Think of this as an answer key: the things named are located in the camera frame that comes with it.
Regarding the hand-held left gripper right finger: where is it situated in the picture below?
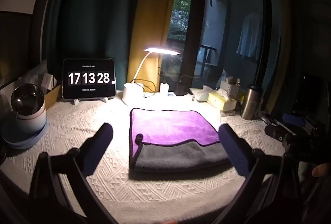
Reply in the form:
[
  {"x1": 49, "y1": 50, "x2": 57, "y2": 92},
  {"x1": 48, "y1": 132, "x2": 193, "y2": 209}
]
[{"x1": 211, "y1": 123, "x2": 302, "y2": 224}]

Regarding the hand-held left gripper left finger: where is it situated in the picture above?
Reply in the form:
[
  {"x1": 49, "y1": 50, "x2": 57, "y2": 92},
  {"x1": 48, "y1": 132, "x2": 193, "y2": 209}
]
[{"x1": 28, "y1": 123, "x2": 114, "y2": 224}]

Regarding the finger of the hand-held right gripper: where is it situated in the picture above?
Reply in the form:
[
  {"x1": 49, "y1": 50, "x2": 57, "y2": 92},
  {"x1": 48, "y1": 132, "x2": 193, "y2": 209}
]
[{"x1": 282, "y1": 113, "x2": 308, "y2": 127}]

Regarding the purple and grey towel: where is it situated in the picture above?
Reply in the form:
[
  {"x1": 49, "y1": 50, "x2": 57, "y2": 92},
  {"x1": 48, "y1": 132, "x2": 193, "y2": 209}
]
[{"x1": 128, "y1": 108, "x2": 233, "y2": 173}]

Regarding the person's right hand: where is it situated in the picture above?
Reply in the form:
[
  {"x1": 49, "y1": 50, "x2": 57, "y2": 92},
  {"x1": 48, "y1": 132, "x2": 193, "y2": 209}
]
[{"x1": 312, "y1": 163, "x2": 331, "y2": 178}]

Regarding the white knitted tablecloth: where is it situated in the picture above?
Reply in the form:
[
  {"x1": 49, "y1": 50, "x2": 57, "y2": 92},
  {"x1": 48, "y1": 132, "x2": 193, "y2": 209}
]
[{"x1": 0, "y1": 90, "x2": 298, "y2": 224}]

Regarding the white tablet stand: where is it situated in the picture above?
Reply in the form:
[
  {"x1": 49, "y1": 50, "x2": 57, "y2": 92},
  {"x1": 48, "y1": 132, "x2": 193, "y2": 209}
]
[{"x1": 71, "y1": 96, "x2": 109, "y2": 105}]

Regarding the yellow tissue box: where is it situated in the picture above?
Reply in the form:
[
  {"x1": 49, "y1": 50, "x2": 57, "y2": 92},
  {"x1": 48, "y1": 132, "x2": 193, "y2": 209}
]
[{"x1": 207, "y1": 90, "x2": 237, "y2": 112}]

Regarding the stainless steel tumbler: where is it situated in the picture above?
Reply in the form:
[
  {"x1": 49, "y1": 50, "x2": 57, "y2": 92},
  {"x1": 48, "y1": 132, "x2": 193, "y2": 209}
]
[{"x1": 240, "y1": 84, "x2": 263, "y2": 120}]

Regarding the white woven basket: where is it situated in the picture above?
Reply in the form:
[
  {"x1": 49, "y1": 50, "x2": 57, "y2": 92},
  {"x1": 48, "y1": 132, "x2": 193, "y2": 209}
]
[{"x1": 220, "y1": 79, "x2": 241, "y2": 99}]

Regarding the white desk lamp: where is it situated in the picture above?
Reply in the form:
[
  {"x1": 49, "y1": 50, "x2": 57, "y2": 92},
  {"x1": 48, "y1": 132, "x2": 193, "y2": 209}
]
[{"x1": 122, "y1": 46, "x2": 181, "y2": 106}]

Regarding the black tablet clock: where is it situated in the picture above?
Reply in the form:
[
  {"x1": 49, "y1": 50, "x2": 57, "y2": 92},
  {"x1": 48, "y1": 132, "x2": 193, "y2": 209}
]
[{"x1": 62, "y1": 58, "x2": 116, "y2": 99}]

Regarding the crumpled white tissue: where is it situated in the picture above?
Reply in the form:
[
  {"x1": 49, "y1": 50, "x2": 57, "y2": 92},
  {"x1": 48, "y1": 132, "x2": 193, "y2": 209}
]
[{"x1": 193, "y1": 85, "x2": 216, "y2": 102}]

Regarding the cardboard box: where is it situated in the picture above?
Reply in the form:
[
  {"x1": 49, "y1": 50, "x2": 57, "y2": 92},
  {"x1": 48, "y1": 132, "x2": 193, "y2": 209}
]
[{"x1": 43, "y1": 83, "x2": 63, "y2": 111}]

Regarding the blue round plate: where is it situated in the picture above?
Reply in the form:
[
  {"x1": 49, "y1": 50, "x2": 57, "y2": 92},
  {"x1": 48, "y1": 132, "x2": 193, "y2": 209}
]
[{"x1": 1, "y1": 121, "x2": 48, "y2": 149}]

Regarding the white pot with steel bowl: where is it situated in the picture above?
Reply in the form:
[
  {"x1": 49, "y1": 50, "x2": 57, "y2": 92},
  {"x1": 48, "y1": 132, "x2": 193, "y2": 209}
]
[{"x1": 10, "y1": 84, "x2": 47, "y2": 134}]

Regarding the small white box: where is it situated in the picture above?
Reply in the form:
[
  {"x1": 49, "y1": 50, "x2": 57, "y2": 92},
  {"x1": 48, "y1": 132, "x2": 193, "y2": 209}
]
[{"x1": 39, "y1": 73, "x2": 58, "y2": 90}]

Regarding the hanging light shirt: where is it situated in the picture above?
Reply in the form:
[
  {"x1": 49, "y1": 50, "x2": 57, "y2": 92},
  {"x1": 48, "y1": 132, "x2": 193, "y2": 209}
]
[{"x1": 235, "y1": 12, "x2": 263, "y2": 60}]

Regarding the dark teal curtain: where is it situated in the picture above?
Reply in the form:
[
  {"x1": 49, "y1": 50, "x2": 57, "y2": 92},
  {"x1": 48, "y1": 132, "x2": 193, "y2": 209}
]
[{"x1": 43, "y1": 0, "x2": 146, "y2": 90}]

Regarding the yellow curtain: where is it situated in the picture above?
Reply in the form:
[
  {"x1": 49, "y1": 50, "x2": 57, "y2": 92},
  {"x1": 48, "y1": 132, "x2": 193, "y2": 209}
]
[{"x1": 127, "y1": 0, "x2": 181, "y2": 85}]

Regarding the black cable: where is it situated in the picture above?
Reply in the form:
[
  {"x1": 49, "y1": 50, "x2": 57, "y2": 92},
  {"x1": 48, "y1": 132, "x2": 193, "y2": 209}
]
[{"x1": 131, "y1": 79, "x2": 161, "y2": 98}]

